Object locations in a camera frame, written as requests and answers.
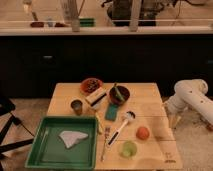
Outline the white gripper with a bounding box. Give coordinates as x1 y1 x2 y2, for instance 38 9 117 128
163 95 183 129

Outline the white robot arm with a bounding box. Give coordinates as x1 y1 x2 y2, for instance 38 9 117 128
164 79 213 128

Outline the green plastic cup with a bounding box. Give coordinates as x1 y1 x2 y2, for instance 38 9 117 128
120 141 137 158

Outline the white black dish brush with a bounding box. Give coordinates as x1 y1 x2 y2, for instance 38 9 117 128
107 111 136 146

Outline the green vegetable in bowl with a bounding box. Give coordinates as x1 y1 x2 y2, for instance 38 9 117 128
113 82 125 102

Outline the teal sponge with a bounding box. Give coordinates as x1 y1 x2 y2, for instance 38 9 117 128
105 104 118 121

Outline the dark red bowl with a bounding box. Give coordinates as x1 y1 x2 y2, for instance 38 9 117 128
109 86 130 106

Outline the silver fork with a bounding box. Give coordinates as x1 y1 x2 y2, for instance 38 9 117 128
101 126 111 162

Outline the yellow green utensil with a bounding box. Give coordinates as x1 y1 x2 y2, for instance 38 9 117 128
95 112 103 134

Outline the white black box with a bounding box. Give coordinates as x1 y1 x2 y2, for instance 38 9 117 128
86 87 106 107

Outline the orange plate with food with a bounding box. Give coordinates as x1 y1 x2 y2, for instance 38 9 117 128
80 78 103 94

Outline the white crumpled cloth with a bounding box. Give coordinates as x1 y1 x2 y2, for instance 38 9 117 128
59 131 88 149

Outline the green box on counter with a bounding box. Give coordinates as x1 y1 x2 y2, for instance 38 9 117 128
80 18 95 27

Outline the green plastic tray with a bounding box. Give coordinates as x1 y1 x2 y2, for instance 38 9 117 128
25 116 98 171

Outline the black tripod stand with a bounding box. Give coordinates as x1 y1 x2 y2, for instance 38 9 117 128
0 95 33 171

